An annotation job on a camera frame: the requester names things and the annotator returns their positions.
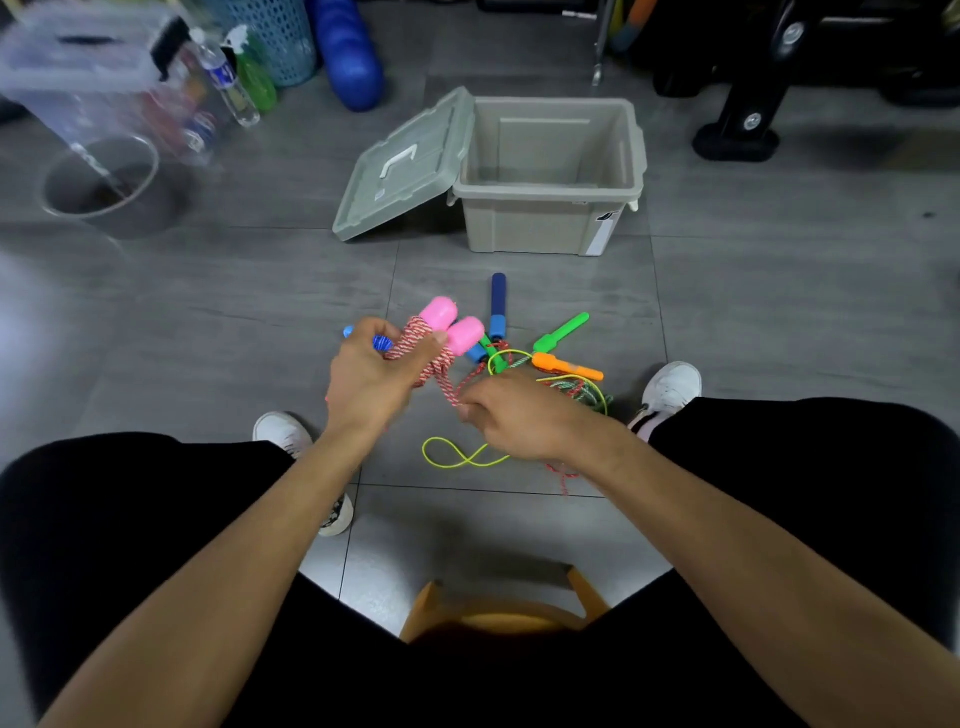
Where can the person's left hand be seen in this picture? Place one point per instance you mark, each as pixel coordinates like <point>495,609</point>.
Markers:
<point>367,382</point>

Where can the person's right hand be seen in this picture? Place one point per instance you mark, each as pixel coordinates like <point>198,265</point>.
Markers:
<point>532,420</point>

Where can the grey plastic storage box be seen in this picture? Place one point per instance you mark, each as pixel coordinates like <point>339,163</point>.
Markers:
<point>525,232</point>

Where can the person's right forearm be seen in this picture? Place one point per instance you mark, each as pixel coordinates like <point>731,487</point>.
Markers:
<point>787,570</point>

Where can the person's left forearm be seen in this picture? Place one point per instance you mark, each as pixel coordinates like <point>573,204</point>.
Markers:
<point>202,592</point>

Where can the grey-green box lid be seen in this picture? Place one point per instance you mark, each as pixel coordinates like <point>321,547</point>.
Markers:
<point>397,180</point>

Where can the person's left leg black trousers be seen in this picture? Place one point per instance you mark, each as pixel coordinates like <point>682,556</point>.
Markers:
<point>112,525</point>

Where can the person's leg black trousers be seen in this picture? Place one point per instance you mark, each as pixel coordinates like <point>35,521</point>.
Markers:
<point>862,465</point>
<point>112,525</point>

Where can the person's right leg black trousers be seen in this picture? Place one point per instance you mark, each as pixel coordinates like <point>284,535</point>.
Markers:
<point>862,465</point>

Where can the white left shoe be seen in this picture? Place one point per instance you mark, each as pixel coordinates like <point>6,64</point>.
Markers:
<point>281,430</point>

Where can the white shoe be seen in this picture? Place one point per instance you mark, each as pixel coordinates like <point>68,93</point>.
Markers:
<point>675,382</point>
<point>281,430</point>

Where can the white right shoe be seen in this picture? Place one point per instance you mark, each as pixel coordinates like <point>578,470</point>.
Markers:
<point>675,382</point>

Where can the wooden stool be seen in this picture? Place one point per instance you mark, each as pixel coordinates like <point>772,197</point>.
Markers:
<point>420,611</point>

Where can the grey metal bowl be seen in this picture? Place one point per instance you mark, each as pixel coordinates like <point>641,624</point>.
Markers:
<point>154,217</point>

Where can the clear water bottle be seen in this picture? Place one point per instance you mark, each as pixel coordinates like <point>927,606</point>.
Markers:
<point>238,101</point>

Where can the green spray bottle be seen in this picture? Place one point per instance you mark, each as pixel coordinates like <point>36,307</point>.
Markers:
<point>257,86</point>

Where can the light blue mesh basket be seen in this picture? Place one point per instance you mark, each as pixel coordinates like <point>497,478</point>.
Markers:
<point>281,41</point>

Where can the black dumbbell rack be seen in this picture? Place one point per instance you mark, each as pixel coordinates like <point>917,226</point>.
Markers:
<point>746,112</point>

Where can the orange and green foam stick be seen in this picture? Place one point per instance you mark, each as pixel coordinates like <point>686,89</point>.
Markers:
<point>634,22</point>

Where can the clear plastic lidded bin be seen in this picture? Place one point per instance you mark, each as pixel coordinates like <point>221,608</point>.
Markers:
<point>75,75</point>

